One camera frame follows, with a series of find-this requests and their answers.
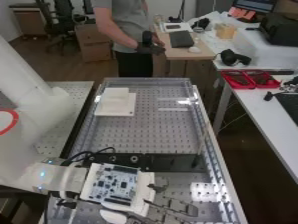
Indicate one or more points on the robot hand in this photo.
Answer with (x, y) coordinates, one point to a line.
(116, 185)

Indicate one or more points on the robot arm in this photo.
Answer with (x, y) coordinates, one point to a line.
(35, 100)

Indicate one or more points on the black plate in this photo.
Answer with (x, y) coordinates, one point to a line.
(173, 162)

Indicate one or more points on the clear box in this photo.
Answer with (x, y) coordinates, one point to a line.
(168, 133)

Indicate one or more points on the small white box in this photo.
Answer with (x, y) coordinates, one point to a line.
(114, 103)

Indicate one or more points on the long white desk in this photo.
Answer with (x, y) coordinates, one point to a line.
(266, 123)

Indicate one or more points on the red tray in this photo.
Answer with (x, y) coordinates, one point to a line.
(265, 79)
(238, 80)

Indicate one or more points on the wooden desk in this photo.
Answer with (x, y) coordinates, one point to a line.
(186, 55)

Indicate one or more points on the cardboard box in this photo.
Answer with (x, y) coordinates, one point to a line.
(93, 43)

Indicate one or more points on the white mouse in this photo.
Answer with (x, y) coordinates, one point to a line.
(194, 50)

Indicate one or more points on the black headphones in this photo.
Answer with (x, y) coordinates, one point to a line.
(233, 56)

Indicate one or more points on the person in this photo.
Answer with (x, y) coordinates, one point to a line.
(126, 23)

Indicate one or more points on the black office chair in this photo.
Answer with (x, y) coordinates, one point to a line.
(60, 20)

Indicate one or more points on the wooden cabinet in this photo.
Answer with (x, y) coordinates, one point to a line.
(28, 20)

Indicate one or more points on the black bag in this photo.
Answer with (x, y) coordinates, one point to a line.
(281, 30)

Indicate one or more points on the computer screen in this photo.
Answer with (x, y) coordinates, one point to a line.
(254, 5)

